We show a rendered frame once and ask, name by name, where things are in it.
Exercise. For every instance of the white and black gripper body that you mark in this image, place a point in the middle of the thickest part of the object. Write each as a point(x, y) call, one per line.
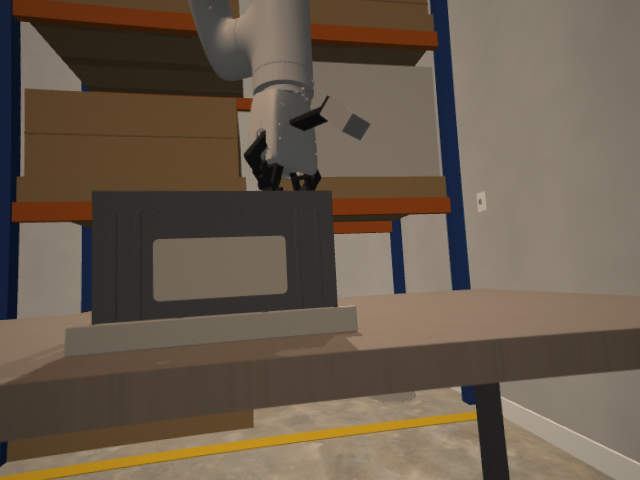
point(291, 147)

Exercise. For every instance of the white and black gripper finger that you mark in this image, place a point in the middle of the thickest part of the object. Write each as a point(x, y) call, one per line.
point(310, 183)
point(268, 176)

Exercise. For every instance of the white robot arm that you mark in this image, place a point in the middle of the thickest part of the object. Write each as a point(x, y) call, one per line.
point(271, 42)

